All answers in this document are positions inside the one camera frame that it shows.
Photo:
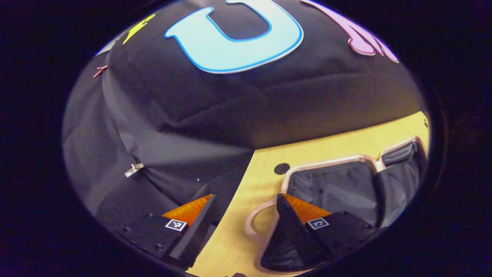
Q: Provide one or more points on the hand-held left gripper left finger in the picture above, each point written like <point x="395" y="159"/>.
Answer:
<point x="198" y="231"/>

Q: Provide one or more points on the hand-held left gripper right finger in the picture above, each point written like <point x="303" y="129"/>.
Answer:
<point x="288" y="227"/>

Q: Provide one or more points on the pink suitcase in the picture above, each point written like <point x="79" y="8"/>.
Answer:
<point x="330" y="184"/>

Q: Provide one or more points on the silver cloth clip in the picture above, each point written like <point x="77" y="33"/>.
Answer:
<point x="134" y="169"/>

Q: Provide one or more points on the copper cloth clip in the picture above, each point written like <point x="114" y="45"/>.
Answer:
<point x="100" y="70"/>

